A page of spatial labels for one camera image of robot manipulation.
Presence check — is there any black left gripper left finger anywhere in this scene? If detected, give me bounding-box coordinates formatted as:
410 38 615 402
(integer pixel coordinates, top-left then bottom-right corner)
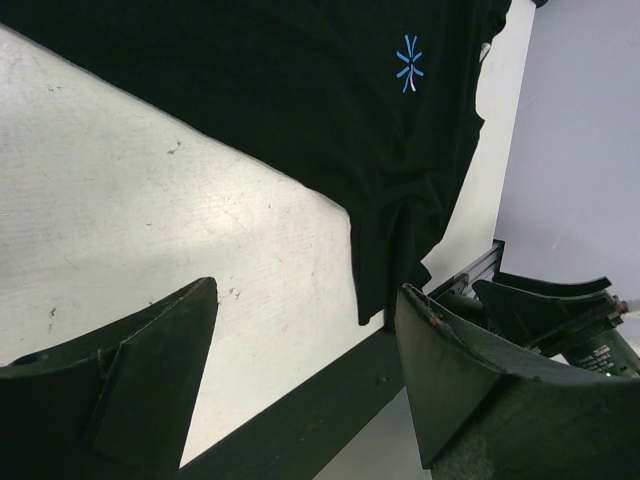
1 277 218 479

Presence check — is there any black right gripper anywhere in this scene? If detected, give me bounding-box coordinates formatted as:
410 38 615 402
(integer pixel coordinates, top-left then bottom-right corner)
473 272 639 380

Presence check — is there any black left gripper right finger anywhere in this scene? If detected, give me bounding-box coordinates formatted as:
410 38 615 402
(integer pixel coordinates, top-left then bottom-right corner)
395 285 639 479

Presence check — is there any black t shirt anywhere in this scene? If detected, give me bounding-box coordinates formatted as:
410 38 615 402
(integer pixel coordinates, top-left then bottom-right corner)
1 0 511 324

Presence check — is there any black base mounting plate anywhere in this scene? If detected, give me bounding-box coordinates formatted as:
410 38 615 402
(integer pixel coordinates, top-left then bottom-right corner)
177 331 405 480

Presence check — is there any aluminium front rail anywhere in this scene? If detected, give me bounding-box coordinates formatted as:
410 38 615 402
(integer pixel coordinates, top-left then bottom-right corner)
429 239 505 300

